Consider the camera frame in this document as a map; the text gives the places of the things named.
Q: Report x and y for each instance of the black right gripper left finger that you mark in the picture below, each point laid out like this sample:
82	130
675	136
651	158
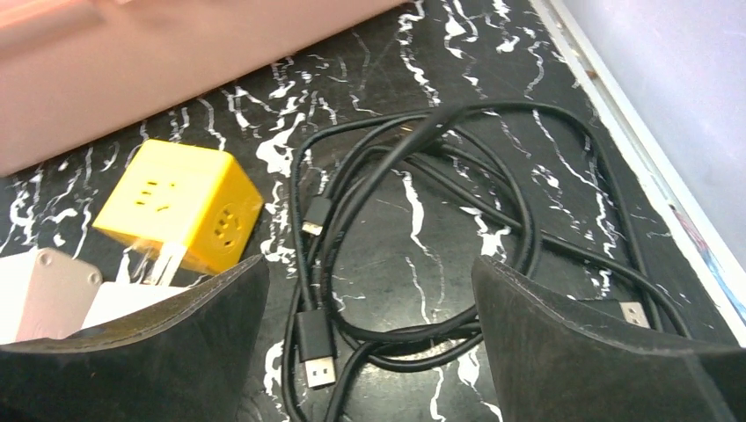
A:
182	359

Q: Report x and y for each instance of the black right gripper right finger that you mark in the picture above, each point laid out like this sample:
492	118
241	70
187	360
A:
556	359

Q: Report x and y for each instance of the pink power adapter plug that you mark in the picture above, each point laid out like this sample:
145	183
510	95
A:
45	293

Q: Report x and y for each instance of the yellow cube socket adapter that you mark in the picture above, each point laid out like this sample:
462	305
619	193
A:
173	194

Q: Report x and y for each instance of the pink translucent storage box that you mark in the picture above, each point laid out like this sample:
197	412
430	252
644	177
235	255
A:
74	71

